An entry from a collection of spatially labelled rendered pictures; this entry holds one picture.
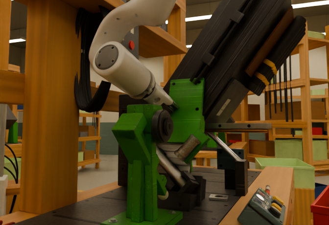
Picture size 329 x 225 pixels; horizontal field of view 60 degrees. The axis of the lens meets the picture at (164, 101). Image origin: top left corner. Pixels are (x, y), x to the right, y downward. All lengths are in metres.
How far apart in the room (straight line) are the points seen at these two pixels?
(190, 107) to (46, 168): 0.45
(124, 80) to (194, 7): 8.07
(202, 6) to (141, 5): 8.00
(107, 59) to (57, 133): 0.34
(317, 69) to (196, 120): 9.38
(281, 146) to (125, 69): 3.24
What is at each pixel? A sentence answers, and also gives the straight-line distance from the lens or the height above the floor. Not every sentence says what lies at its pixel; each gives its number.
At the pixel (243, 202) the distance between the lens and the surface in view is 0.91.
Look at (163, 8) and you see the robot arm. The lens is 0.64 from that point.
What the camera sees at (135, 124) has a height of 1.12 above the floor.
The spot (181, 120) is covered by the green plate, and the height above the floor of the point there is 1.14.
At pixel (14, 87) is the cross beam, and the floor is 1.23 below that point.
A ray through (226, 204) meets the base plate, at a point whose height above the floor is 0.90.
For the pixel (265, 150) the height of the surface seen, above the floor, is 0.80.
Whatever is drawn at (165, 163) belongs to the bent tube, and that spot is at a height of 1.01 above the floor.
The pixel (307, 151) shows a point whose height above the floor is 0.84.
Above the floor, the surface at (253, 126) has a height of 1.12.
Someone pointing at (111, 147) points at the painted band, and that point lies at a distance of 11.34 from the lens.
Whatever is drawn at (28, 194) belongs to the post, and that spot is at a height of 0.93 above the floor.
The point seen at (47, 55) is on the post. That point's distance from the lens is 0.89.
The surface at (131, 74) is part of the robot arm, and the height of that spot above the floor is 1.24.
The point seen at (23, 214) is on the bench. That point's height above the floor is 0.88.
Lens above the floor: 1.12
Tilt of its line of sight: 5 degrees up
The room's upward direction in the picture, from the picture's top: straight up
